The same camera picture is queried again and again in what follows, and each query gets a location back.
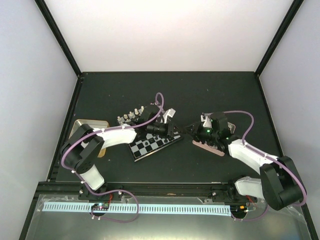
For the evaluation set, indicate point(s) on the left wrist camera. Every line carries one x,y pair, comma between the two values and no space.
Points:
168,114

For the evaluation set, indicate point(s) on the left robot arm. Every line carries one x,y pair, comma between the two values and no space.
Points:
82,161

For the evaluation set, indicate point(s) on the black frame post left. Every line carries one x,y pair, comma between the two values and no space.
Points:
46,13

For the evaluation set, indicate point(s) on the light blue slotted cable duct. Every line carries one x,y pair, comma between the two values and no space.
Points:
132,208

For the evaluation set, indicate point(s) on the black frame post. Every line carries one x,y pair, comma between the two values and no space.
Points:
46,13
283,27

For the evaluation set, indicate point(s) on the white second right arm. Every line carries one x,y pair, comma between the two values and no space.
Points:
234,147

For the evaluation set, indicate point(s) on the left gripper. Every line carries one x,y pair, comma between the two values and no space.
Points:
170,129

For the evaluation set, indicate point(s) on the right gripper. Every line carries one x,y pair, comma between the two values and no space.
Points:
195,132

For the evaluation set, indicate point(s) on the black frame post right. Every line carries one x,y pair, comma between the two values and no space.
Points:
283,27

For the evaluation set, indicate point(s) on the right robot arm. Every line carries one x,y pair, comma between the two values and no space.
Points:
279,183

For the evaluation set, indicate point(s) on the pink metal tin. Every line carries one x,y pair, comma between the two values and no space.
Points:
214,149

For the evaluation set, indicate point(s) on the black and white chessboard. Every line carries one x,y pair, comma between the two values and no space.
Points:
137,147

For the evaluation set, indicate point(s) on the yellow metal tin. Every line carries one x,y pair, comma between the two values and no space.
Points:
94,124

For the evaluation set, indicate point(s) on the small circuit board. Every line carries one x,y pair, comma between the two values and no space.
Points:
100,207

